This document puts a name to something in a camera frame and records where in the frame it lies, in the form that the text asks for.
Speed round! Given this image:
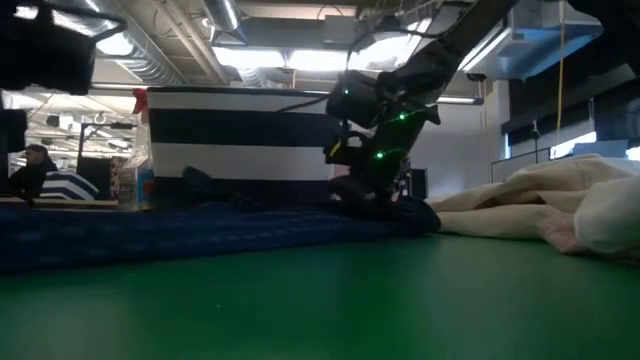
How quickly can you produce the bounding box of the ribbed silver air duct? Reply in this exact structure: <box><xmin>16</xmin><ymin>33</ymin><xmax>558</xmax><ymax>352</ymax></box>
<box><xmin>82</xmin><ymin>0</ymin><xmax>186</xmax><ymax>86</ymax></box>

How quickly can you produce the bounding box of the light wooden table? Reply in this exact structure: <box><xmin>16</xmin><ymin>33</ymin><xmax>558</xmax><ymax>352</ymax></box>
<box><xmin>0</xmin><ymin>197</ymin><xmax>121</xmax><ymax>210</ymax></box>

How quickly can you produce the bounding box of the dark navy garment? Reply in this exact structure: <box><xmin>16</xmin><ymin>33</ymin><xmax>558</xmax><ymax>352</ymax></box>
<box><xmin>0</xmin><ymin>166</ymin><xmax>442</xmax><ymax>275</ymax></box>

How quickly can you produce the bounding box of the green table mat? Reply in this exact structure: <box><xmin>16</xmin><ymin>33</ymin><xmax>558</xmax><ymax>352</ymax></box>
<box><xmin>0</xmin><ymin>232</ymin><xmax>640</xmax><ymax>360</ymax></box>

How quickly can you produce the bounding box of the linear ceiling lamp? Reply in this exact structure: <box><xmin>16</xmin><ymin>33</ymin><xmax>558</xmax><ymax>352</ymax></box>
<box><xmin>89</xmin><ymin>80</ymin><xmax>147</xmax><ymax>92</ymax></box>
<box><xmin>434</xmin><ymin>94</ymin><xmax>485</xmax><ymax>106</ymax></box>

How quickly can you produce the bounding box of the clear bottle with red cap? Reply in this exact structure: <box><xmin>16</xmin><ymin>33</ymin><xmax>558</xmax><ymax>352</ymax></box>
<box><xmin>118</xmin><ymin>88</ymin><xmax>155</xmax><ymax>211</ymax></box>

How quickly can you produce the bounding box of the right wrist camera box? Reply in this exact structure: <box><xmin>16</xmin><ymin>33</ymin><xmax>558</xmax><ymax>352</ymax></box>
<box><xmin>325</xmin><ymin>69</ymin><xmax>387</xmax><ymax>130</ymax></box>

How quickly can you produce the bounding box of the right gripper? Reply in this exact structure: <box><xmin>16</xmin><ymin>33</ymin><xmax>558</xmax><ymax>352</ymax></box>
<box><xmin>324</xmin><ymin>74</ymin><xmax>441</xmax><ymax>211</ymax></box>

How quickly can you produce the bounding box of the grey ceiling box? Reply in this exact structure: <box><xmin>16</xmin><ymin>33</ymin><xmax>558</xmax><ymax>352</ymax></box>
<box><xmin>323</xmin><ymin>14</ymin><xmax>360</xmax><ymax>46</ymax></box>

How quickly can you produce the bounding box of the person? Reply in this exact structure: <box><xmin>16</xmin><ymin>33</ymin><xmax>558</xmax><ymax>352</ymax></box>
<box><xmin>7</xmin><ymin>143</ymin><xmax>60</xmax><ymax>202</ymax></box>

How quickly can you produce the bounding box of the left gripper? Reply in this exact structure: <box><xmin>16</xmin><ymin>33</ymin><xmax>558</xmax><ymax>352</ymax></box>
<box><xmin>0</xmin><ymin>0</ymin><xmax>97</xmax><ymax>154</ymax></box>

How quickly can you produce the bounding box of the rectangular silver air duct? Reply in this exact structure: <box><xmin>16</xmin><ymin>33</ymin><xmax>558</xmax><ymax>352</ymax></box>
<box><xmin>464</xmin><ymin>0</ymin><xmax>606</xmax><ymax>80</ymax></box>

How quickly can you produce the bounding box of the cream cloth garment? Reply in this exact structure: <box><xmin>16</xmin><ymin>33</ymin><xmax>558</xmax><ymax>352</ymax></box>
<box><xmin>429</xmin><ymin>153</ymin><xmax>640</xmax><ymax>240</ymax></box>

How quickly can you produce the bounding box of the navy white striped basket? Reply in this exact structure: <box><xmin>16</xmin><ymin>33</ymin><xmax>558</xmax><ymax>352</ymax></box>
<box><xmin>147</xmin><ymin>87</ymin><xmax>341</xmax><ymax>201</ymax></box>
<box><xmin>38</xmin><ymin>171</ymin><xmax>100</xmax><ymax>201</ymax></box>

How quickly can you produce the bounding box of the round silver air duct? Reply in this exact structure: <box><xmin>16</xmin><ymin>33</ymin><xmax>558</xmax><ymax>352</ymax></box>
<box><xmin>202</xmin><ymin>0</ymin><xmax>241</xmax><ymax>32</ymax></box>

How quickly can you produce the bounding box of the black computer monitor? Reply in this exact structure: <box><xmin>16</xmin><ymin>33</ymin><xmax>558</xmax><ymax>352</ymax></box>
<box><xmin>399</xmin><ymin>168</ymin><xmax>429</xmax><ymax>201</ymax></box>

